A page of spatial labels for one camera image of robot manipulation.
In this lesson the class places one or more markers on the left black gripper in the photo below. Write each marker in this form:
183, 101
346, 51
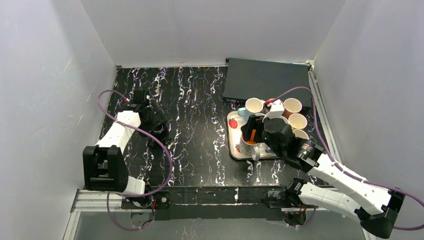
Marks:
157, 125

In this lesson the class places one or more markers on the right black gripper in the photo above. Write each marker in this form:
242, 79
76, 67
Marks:
253, 129

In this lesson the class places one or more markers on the light blue faceted mug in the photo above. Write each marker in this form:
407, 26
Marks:
252, 106

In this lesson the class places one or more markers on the yellow mug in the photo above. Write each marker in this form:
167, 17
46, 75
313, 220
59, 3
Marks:
297, 121

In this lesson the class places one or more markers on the light green mug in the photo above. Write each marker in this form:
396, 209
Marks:
299, 133

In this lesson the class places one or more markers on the black mug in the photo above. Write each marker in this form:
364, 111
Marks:
161, 133

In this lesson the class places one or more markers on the beige pink mug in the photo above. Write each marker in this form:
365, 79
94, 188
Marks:
267, 102

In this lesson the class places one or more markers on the white floral mug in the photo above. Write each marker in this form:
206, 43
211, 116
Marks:
250, 150

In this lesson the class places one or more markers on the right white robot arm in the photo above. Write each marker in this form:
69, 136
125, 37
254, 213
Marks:
375, 208

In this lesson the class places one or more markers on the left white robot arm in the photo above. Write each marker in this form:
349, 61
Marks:
103, 163

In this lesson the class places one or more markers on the strawberry print white tray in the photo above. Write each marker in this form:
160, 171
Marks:
234, 123

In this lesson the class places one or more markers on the dark flat metal box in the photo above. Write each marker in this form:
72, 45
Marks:
246, 78

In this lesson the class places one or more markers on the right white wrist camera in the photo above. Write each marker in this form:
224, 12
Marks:
274, 110

